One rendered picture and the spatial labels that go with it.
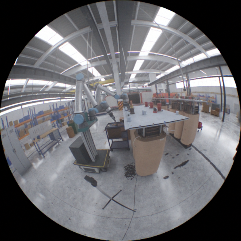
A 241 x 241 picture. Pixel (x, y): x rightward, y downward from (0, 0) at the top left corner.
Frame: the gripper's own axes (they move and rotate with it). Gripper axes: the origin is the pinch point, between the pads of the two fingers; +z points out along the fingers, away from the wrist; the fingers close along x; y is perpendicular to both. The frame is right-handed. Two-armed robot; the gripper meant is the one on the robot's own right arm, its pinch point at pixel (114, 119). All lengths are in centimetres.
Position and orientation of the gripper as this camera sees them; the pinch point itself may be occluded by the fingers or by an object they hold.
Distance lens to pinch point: 115.1
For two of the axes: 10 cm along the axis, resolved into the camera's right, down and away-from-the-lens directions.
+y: -8.5, 5.3, 0.6
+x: 1.6, 3.6, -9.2
